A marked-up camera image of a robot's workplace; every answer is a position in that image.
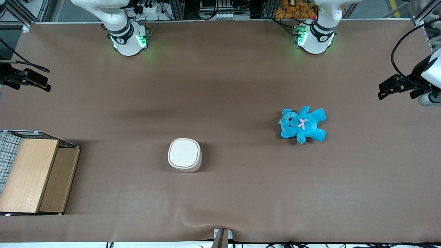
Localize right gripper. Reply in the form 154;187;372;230
0;65;52;92

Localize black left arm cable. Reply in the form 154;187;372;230
391;17;441;82

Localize wooden shelf with wire basket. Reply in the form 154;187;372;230
0;130;81;216

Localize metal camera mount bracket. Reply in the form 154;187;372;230
213;228;233;248

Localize bag of orange snacks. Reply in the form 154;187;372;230
275;0;318;20

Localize white push-lid trash can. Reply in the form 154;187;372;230
168;138;203;173

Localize large light wooden panel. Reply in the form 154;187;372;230
0;139;60;213

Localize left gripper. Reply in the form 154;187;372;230
378;48;441;101

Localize white power strip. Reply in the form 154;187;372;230
137;3;160;15

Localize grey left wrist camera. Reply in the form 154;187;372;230
418;91;441;107

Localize blue teddy bear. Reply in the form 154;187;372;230
279;106;327;144

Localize aluminium extrusion frame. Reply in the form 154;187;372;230
0;0;441;33

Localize small darker wooden panel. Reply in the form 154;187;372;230
39;147;81;213

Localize brown table cover mat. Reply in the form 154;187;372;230
0;19;441;244

